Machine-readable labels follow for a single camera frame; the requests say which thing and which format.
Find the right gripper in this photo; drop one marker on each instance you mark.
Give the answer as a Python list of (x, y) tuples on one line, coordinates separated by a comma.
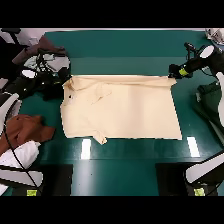
[(174, 71)]

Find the cream polo shirt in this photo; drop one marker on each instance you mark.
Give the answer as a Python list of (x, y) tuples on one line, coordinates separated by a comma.
[(133, 110)]

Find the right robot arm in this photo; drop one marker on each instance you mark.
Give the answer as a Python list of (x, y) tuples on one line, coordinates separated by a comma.
[(206, 168)]

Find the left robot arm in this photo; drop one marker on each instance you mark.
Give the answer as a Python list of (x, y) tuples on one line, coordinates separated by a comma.
[(8, 108)]

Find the mauve garment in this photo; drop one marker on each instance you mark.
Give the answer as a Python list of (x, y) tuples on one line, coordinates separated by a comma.
[(41, 46)]

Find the brown garment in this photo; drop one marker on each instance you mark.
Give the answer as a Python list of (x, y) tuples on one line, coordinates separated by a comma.
[(26, 130)]

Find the white garment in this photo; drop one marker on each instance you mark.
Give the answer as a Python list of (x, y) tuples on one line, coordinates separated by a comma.
[(23, 154)]

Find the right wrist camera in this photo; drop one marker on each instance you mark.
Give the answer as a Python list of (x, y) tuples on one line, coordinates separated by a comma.
[(190, 47)]

